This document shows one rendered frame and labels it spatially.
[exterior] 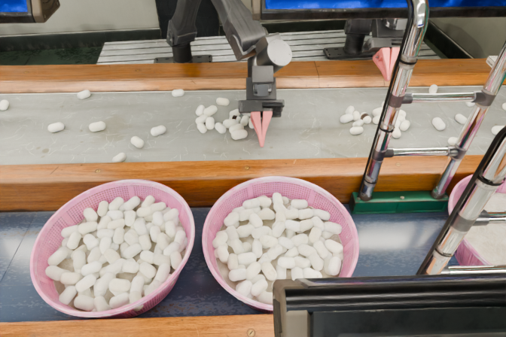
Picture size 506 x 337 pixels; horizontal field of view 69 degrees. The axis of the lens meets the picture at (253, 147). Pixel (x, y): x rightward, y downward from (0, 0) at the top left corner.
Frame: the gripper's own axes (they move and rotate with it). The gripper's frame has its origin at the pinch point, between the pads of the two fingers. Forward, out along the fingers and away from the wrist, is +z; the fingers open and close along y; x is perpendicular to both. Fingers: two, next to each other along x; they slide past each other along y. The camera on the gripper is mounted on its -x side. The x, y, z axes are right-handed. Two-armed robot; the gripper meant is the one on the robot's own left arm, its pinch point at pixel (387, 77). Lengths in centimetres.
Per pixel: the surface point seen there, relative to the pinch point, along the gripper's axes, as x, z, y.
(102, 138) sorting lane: -2, 15, -69
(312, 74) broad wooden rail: 10.4, -4.5, -16.9
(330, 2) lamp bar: -30.5, -3.3, -21.3
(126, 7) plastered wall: 163, -108, -119
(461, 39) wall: 150, -75, 114
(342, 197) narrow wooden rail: -9.6, 29.5, -15.5
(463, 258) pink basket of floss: -21.0, 40.7, 2.8
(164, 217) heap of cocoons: -18, 32, -51
